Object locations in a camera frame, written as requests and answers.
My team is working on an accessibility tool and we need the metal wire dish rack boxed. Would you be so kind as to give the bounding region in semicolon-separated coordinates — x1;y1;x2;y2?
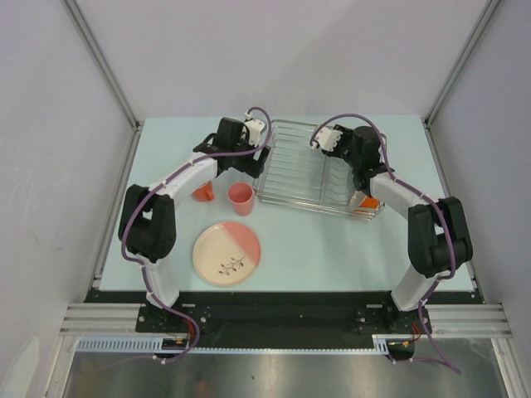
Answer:
253;119;384;221

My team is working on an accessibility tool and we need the orange white bowl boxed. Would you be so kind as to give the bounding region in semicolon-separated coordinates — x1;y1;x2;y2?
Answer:
349;191;380;212

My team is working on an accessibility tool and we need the orange mug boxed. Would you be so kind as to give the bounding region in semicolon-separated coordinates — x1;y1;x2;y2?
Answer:
192;181;215;202

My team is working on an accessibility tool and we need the pink cream branch plate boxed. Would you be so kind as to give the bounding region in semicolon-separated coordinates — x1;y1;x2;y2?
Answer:
192;221;261;288

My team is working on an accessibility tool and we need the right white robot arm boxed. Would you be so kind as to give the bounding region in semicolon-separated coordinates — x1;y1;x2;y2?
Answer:
321;124;473;332

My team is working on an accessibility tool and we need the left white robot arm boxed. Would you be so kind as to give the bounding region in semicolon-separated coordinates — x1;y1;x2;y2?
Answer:
118;111;272;332

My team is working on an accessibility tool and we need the pink plastic cup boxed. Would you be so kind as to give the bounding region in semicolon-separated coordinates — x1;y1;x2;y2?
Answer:
227;182;254;216

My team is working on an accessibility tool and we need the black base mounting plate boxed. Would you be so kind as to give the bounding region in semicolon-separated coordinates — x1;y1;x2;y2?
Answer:
85;289;432;352

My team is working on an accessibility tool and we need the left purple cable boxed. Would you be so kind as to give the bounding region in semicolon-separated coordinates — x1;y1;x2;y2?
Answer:
119;106;273;366

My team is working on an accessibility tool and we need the purple cable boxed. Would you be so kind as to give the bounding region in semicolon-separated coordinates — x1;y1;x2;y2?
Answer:
309;114;462;374
119;106;273;366

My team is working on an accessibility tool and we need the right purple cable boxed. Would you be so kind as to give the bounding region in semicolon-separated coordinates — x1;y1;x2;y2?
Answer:
309;114;462;374

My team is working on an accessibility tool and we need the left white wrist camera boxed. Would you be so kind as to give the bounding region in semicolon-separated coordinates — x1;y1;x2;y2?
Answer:
242;119;266;147

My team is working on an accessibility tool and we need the right aluminium frame post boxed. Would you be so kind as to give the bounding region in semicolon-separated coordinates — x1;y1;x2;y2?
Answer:
422;0;504;125

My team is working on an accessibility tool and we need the aluminium frame post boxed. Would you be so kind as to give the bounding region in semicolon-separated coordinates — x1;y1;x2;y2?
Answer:
61;0;142;132
422;0;504;125

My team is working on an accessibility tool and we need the aluminium front rail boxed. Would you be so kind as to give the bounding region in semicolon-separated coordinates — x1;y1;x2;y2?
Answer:
59;303;513;338

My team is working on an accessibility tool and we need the left aluminium frame post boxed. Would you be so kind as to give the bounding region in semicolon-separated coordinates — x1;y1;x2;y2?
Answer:
61;0;142;132

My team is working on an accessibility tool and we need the white slotted cable duct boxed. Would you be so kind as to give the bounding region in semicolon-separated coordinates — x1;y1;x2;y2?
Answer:
76;337;388;355

